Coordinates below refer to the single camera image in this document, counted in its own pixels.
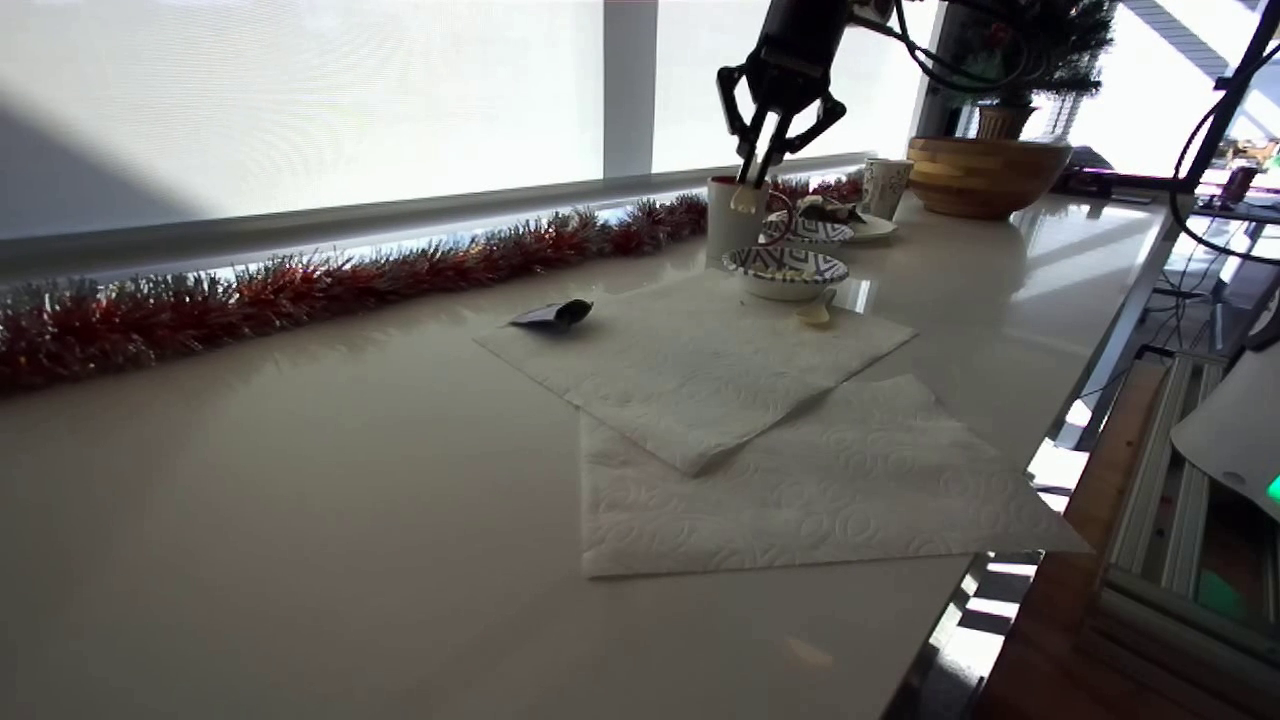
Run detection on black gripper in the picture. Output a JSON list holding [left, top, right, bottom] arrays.
[[715, 0, 853, 182]]

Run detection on white mug with red interior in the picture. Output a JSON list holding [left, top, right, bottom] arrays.
[[702, 172, 776, 270]]

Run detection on blue patterned bowl with chocolate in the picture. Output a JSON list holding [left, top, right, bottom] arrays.
[[770, 212, 853, 252]]

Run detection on blue patterned bowl with popcorn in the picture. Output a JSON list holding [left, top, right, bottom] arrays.
[[724, 241, 855, 303]]

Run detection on large wooden bowl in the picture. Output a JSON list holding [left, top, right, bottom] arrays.
[[908, 137, 1078, 224]]

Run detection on patterned paper cup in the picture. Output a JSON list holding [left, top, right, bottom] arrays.
[[859, 154, 918, 224]]

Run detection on white paper plate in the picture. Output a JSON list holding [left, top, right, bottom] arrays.
[[796, 196, 901, 249]]

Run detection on white paper napkin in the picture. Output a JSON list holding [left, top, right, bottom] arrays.
[[466, 270, 919, 481], [575, 372, 1094, 579]]

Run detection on small dark wrapper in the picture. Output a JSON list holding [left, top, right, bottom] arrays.
[[509, 294, 600, 334]]

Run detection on red silver tinsel garland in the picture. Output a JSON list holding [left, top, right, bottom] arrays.
[[0, 172, 873, 397]]

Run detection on metal and wood robot stand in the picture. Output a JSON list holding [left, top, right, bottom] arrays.
[[984, 351, 1280, 720]]

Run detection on grey window post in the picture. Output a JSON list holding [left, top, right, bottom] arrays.
[[600, 0, 661, 182]]

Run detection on thick black cable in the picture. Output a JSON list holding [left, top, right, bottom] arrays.
[[1169, 0, 1280, 393]]

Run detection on grey window rail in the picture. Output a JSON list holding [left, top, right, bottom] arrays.
[[0, 150, 873, 285]]

